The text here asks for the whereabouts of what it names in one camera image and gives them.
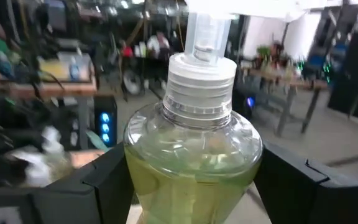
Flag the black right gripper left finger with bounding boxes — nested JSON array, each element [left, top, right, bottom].
[[0, 142, 135, 224]]

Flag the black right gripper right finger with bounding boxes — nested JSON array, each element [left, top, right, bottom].
[[253, 141, 358, 224]]

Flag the computer tower with blue lights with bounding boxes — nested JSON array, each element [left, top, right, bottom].
[[93, 95, 118, 147]]

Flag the background wooden workbench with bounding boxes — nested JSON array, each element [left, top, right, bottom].
[[0, 52, 98, 99]]

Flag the wooden table with metal legs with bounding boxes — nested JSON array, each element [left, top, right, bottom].
[[241, 67, 329, 138]]

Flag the blue-labelled background bottle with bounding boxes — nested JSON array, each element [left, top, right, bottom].
[[69, 55, 81, 80]]

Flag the round white fan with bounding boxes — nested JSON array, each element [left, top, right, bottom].
[[122, 70, 143, 96]]

